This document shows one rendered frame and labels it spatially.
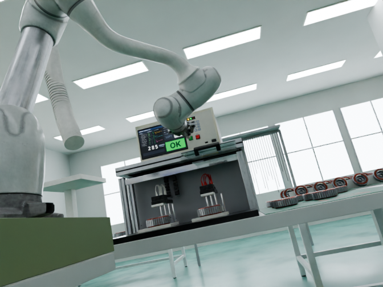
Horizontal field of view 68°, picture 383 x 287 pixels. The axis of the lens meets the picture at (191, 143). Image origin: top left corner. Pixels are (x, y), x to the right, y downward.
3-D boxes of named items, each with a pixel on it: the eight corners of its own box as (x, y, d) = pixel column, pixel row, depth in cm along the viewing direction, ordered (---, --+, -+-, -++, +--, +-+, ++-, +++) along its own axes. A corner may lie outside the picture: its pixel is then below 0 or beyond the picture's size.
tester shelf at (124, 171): (244, 146, 140) (241, 137, 141) (115, 176, 149) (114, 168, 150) (244, 159, 182) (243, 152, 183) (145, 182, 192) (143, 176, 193)
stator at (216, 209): (221, 212, 120) (220, 204, 121) (196, 218, 122) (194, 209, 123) (224, 212, 131) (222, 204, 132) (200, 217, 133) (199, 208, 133)
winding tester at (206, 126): (220, 143, 145) (212, 106, 150) (140, 163, 151) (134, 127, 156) (226, 156, 183) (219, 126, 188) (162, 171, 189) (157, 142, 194)
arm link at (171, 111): (171, 136, 113) (196, 115, 113) (159, 126, 98) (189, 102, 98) (155, 117, 116) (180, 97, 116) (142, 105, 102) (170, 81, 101)
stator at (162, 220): (169, 223, 124) (168, 214, 125) (144, 228, 124) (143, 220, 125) (172, 222, 135) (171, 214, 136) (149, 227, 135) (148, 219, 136)
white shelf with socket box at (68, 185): (88, 245, 176) (80, 173, 187) (35, 256, 181) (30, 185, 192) (113, 238, 210) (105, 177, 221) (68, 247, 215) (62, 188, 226)
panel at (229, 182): (256, 207, 147) (242, 152, 154) (137, 232, 156) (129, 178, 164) (256, 207, 148) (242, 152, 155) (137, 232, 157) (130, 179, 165)
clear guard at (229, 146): (237, 151, 114) (234, 136, 116) (180, 164, 118) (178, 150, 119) (240, 162, 146) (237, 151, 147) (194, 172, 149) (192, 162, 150)
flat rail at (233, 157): (240, 158, 138) (239, 152, 139) (122, 185, 147) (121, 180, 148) (240, 159, 140) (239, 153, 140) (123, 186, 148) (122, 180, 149)
